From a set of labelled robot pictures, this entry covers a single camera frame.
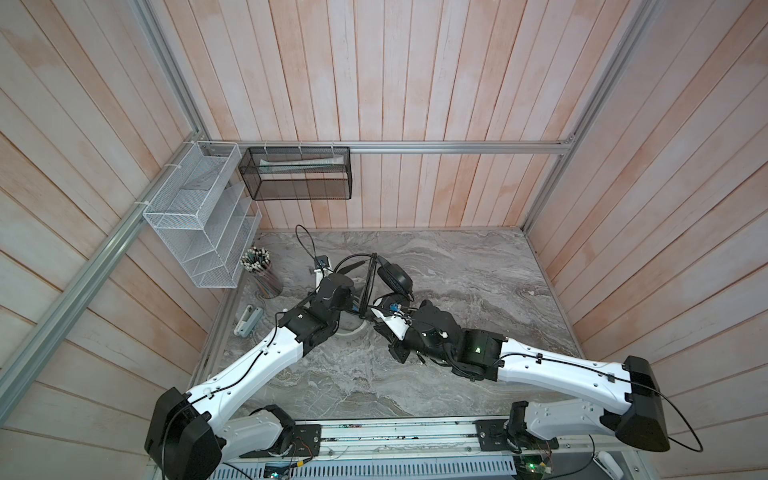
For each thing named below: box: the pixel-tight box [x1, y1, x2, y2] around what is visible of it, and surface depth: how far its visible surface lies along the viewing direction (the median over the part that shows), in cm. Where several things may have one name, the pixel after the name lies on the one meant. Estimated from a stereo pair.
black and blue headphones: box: [333, 252, 414, 319], surface depth 77 cm
